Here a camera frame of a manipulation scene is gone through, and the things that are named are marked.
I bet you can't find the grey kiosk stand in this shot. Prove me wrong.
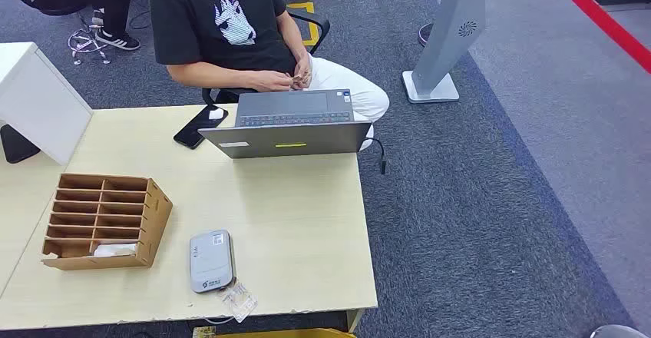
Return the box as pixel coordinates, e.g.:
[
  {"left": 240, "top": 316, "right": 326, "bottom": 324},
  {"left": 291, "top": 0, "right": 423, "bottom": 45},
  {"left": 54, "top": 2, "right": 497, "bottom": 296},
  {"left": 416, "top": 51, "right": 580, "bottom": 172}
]
[{"left": 402, "top": 0, "right": 487, "bottom": 104}]

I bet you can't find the white room key card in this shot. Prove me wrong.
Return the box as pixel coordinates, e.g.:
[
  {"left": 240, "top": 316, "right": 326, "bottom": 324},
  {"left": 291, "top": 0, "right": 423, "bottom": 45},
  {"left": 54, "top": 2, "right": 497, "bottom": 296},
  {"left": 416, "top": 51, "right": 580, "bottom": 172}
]
[{"left": 93, "top": 243, "right": 138, "bottom": 258}]

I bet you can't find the wooden card holder box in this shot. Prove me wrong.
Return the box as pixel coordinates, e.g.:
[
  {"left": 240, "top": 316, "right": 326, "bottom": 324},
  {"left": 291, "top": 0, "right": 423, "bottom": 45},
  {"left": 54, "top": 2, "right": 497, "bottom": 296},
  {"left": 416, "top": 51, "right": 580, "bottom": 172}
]
[{"left": 41, "top": 174, "right": 174, "bottom": 271}]

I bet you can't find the yellow object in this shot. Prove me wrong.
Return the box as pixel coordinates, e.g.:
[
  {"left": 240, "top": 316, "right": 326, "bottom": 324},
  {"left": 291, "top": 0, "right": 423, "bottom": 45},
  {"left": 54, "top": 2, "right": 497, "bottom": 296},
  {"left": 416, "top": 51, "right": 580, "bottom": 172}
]
[{"left": 192, "top": 326, "right": 357, "bottom": 338}]

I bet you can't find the black adapter cable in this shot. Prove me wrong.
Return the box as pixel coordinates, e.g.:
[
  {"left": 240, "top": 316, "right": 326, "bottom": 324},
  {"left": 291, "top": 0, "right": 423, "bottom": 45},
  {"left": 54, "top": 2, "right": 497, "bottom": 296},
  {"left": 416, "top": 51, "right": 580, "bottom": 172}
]
[{"left": 363, "top": 136, "right": 388, "bottom": 176}]

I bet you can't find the round dark base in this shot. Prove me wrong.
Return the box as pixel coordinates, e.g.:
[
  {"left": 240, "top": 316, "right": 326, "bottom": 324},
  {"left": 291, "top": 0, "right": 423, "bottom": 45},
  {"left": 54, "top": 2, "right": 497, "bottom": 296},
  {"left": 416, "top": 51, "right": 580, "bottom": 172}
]
[{"left": 418, "top": 22, "right": 435, "bottom": 48}]

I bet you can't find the person's right hand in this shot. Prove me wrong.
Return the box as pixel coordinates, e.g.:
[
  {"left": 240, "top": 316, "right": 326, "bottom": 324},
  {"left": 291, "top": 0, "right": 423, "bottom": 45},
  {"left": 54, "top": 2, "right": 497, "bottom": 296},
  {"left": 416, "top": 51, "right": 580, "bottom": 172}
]
[{"left": 254, "top": 69, "right": 296, "bottom": 94}]

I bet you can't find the person's left hand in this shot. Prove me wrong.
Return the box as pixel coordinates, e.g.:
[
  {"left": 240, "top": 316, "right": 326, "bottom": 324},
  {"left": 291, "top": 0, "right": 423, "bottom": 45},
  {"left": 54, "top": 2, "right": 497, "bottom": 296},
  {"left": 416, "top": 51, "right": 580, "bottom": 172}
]
[{"left": 290, "top": 55, "right": 314, "bottom": 91}]

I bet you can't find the chrome base stool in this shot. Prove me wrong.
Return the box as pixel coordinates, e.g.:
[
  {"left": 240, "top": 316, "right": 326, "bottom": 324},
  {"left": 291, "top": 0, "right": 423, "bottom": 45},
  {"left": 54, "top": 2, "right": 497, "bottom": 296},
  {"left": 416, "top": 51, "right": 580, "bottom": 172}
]
[{"left": 39, "top": 3, "right": 112, "bottom": 67}]

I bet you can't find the white angled panel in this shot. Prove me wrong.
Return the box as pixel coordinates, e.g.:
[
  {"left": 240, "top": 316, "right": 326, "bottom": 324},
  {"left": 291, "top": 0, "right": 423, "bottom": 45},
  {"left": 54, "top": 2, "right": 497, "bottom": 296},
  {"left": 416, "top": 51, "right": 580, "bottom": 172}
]
[{"left": 0, "top": 41, "right": 94, "bottom": 167}]

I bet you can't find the black office chair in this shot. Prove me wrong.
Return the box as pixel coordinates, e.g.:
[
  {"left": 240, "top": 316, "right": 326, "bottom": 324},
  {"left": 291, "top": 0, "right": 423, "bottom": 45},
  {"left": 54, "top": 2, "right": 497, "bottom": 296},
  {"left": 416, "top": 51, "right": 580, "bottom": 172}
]
[{"left": 201, "top": 9, "right": 332, "bottom": 108}]

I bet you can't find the black base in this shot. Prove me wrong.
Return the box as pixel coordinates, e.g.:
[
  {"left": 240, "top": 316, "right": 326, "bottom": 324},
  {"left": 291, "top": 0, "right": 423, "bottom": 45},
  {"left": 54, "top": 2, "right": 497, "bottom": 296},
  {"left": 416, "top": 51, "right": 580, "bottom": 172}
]
[{"left": 0, "top": 123, "right": 41, "bottom": 164}]

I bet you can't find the red floor tape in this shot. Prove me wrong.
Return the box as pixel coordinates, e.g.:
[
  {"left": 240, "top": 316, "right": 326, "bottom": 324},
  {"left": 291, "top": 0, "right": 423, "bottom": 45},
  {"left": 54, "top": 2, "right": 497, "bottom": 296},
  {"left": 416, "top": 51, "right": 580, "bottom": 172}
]
[{"left": 540, "top": 0, "right": 651, "bottom": 75}]

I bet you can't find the clear plastic bag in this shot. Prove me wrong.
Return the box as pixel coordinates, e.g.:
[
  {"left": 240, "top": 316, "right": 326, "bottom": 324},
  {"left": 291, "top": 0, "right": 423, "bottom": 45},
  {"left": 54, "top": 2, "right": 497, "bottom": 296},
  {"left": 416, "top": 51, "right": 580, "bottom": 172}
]
[{"left": 216, "top": 280, "right": 259, "bottom": 324}]

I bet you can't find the black floor cable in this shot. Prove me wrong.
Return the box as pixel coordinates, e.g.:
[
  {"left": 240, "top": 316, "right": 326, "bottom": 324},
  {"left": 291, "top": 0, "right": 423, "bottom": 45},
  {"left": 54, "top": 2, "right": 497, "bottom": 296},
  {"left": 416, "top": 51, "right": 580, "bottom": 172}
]
[{"left": 127, "top": 8, "right": 153, "bottom": 30}]

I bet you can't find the yellow floor tape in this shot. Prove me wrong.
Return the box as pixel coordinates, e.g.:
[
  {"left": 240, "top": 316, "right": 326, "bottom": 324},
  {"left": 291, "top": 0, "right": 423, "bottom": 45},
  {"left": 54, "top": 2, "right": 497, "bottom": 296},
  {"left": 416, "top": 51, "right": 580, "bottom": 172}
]
[{"left": 286, "top": 1, "right": 320, "bottom": 48}]

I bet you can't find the person in black shirt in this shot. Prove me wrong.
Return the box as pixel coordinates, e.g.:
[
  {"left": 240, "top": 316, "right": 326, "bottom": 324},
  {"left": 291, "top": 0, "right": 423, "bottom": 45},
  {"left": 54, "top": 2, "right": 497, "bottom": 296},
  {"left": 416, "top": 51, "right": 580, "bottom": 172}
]
[{"left": 147, "top": 0, "right": 391, "bottom": 152}]

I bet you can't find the grey laptop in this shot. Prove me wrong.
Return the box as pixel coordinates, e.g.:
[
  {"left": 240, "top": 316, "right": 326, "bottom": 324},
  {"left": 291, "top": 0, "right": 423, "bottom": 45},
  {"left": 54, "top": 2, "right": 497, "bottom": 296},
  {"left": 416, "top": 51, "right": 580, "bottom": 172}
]
[{"left": 198, "top": 88, "right": 373, "bottom": 160}]

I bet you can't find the black smartphone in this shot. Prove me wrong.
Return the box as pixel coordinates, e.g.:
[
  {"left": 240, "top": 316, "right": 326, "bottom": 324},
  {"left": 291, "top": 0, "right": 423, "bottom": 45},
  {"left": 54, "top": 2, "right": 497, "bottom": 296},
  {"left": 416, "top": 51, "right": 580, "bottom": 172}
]
[{"left": 173, "top": 104, "right": 230, "bottom": 151}]

